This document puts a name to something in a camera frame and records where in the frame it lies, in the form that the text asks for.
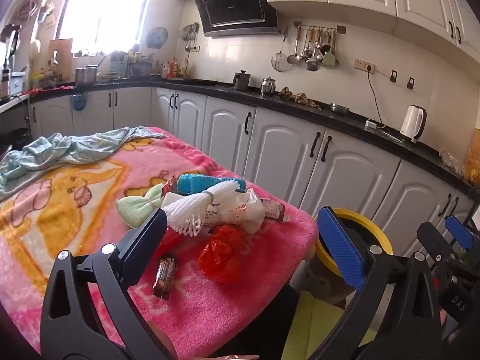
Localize light blue cloth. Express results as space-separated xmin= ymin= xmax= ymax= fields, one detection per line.
xmin=0 ymin=127 xmax=166 ymax=193

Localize brown lumpy pile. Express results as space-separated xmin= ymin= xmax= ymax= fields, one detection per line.
xmin=277 ymin=87 xmax=321 ymax=110

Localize steel pot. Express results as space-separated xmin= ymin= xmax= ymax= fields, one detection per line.
xmin=75 ymin=65 xmax=99 ymax=85

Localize brown snack wrapper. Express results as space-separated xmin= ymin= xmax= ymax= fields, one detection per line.
xmin=152 ymin=254 xmax=179 ymax=301

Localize red and silver wrapper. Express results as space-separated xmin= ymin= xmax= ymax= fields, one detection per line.
xmin=259 ymin=198 xmax=290 ymax=223

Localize hanging kitchen tools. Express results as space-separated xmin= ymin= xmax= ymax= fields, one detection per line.
xmin=181 ymin=22 xmax=200 ymax=52

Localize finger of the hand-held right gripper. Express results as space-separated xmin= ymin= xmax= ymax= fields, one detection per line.
xmin=417 ymin=222 xmax=456 ymax=268
xmin=444 ymin=215 xmax=475 ymax=250

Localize red condiment bottles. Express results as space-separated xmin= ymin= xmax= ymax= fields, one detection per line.
xmin=163 ymin=58 xmax=189 ymax=79

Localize white lower cabinets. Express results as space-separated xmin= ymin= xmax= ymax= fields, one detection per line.
xmin=28 ymin=86 xmax=480 ymax=267

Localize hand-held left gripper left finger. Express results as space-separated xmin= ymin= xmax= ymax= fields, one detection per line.
xmin=40 ymin=208 xmax=177 ymax=360

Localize wire strainer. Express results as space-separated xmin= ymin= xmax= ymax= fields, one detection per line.
xmin=271 ymin=26 xmax=291 ymax=73

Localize pink printed blanket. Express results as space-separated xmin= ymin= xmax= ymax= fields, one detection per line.
xmin=0 ymin=127 xmax=319 ymax=360

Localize blue plastic box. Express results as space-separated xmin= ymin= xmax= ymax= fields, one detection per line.
xmin=9 ymin=71 xmax=29 ymax=94

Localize dark metal kettle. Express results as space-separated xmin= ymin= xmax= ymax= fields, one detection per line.
xmin=232 ymin=70 xmax=251 ymax=91

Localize blue round wall fan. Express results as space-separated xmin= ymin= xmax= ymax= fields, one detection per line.
xmin=146 ymin=26 xmax=168 ymax=49

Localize steel skimmer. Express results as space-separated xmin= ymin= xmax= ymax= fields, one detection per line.
xmin=305 ymin=30 xmax=319 ymax=72

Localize green spatula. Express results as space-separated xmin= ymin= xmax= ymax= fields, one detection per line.
xmin=322 ymin=30 xmax=339 ymax=66

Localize white foam fruit net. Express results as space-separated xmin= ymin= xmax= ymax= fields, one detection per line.
xmin=161 ymin=180 xmax=246 ymax=239

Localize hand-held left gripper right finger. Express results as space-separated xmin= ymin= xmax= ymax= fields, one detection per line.
xmin=307 ymin=206 xmax=446 ymax=360

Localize steel ladle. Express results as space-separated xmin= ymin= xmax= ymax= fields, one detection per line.
xmin=287 ymin=26 xmax=302 ymax=64

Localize white plastic wrapper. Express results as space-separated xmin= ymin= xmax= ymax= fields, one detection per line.
xmin=204 ymin=189 xmax=269 ymax=235

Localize yellow-rimmed bin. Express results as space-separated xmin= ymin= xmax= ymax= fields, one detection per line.
xmin=296 ymin=208 xmax=394 ymax=308

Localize window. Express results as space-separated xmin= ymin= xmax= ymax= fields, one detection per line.
xmin=56 ymin=0 xmax=156 ymax=57

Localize black range hood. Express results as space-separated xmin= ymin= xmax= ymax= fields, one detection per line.
xmin=188 ymin=0 xmax=282 ymax=38

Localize green foam fruit net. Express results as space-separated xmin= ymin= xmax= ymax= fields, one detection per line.
xmin=116 ymin=185 xmax=164 ymax=229

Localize red plastic bag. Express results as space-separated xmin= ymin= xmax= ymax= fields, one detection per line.
xmin=198 ymin=226 xmax=244 ymax=284

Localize black power cable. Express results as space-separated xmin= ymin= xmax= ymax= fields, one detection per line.
xmin=367 ymin=69 xmax=387 ymax=126

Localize white electric kettle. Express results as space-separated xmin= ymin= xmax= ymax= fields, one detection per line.
xmin=399 ymin=104 xmax=427 ymax=144

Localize red snack wrapper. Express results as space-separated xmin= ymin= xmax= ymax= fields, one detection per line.
xmin=161 ymin=176 xmax=179 ymax=199

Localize black countertop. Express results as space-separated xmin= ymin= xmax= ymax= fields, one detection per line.
xmin=0 ymin=77 xmax=480 ymax=199

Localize clear plastic bag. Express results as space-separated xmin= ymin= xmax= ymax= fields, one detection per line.
xmin=439 ymin=148 xmax=469 ymax=181

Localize lime green mat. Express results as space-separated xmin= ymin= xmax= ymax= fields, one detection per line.
xmin=284 ymin=290 xmax=376 ymax=360

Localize wooden cutting board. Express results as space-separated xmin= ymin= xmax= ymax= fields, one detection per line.
xmin=48 ymin=38 xmax=74 ymax=81

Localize blue foam fruit net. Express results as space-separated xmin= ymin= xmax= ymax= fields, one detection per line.
xmin=176 ymin=173 xmax=247 ymax=197

